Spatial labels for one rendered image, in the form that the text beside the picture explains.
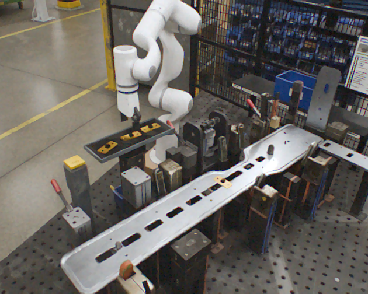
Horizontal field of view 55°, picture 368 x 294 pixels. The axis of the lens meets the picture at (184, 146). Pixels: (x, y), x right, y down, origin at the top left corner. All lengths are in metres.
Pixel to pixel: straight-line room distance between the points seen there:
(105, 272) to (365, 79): 1.64
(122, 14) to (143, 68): 3.06
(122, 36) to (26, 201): 2.26
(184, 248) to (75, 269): 0.36
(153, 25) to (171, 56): 0.30
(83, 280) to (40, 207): 1.86
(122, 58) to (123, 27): 3.06
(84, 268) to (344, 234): 1.21
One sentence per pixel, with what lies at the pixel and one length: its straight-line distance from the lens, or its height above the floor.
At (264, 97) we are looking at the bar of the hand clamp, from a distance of 1.80.
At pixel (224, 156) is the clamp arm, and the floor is 1.01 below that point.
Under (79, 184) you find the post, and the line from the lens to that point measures 1.42.
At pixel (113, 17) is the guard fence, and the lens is 4.43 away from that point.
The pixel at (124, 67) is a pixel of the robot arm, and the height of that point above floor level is 1.48.
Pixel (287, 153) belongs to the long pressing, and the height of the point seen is 1.00.
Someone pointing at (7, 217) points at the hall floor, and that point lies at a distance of 3.03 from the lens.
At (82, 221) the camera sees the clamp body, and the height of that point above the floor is 1.06.
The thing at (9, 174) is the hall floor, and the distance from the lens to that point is 3.46.
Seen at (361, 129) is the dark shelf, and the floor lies 1.03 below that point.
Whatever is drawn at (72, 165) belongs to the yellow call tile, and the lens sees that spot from 1.38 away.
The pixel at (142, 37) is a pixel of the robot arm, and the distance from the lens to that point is 1.40.
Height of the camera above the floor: 1.96
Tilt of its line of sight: 34 degrees down
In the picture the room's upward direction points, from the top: 2 degrees clockwise
